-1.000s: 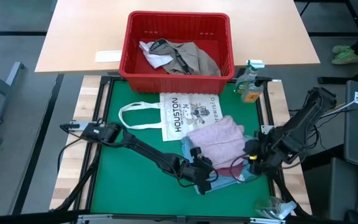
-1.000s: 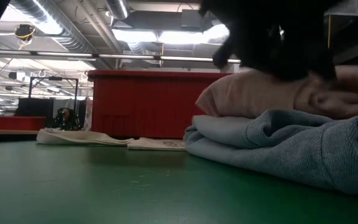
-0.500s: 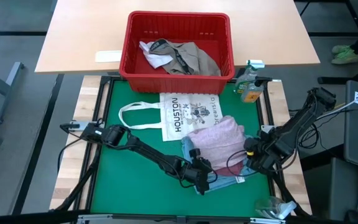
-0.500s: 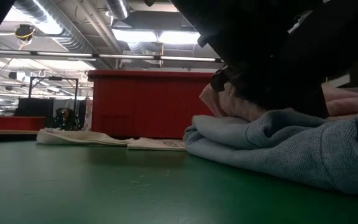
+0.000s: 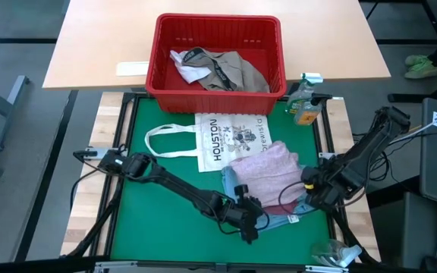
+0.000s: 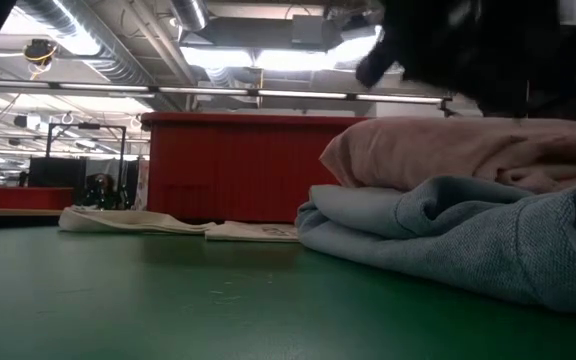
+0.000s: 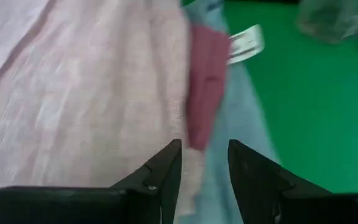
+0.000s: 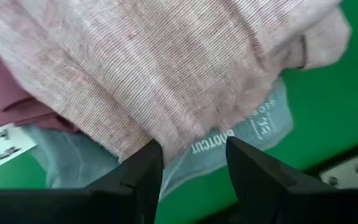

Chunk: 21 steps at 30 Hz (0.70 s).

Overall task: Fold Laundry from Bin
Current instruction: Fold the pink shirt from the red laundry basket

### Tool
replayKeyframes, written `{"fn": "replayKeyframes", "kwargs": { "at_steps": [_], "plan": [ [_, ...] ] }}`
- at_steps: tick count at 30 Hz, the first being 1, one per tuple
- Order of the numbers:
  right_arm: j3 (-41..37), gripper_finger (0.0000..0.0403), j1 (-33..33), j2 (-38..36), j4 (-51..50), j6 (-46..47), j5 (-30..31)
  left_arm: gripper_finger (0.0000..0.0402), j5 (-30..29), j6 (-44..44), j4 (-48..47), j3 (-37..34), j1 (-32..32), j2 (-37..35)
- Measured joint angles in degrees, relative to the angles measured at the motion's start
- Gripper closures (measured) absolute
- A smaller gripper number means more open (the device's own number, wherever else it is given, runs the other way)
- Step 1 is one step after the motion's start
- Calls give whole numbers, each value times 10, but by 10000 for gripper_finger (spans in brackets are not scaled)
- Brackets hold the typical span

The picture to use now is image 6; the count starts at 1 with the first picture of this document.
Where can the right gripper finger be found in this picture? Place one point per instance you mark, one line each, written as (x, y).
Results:
(505, 108)
(378, 67)

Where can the pink garment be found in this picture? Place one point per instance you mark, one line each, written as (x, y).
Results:
(418, 150)

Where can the light blue towel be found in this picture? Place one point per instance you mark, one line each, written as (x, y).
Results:
(443, 250)

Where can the red plastic laundry bin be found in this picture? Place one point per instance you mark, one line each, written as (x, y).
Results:
(238, 170)

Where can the grey ceiling air unit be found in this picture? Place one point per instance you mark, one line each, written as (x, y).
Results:
(313, 30)

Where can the bright ceiling light panel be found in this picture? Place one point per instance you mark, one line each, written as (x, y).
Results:
(278, 60)

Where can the long ceiling light bar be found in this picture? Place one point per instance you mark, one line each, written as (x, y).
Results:
(203, 90)

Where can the cream printed tote bag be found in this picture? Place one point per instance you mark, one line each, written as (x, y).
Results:
(133, 220)

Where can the person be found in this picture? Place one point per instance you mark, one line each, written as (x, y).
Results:
(102, 190)

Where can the black monitor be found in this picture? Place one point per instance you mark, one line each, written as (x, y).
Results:
(58, 172)

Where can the green table mat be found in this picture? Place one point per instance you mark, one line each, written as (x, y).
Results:
(118, 300)

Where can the red background table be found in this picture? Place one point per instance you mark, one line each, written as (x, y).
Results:
(28, 197)

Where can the light wooden table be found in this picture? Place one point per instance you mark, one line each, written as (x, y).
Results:
(28, 213)

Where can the silver ventilation duct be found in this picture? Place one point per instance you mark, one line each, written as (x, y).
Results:
(190, 12)
(113, 60)

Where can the black metal stand frame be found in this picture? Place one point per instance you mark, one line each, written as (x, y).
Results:
(88, 126)

